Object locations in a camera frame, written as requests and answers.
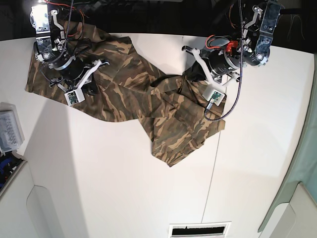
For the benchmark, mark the camouflage t-shirt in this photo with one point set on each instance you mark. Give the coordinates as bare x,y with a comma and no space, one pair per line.
170,108

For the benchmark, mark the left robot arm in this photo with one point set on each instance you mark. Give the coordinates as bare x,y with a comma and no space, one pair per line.
248,35

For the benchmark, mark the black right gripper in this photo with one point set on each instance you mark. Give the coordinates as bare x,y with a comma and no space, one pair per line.
72,70

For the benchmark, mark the clear plastic storage box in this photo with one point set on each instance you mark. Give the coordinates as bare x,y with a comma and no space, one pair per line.
11,134

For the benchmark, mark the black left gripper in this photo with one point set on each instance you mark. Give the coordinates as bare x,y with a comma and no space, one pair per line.
220,61

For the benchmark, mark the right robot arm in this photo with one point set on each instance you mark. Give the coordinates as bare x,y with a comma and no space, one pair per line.
60,42

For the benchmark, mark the blue items in bin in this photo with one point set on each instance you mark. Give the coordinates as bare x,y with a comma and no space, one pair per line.
8,164

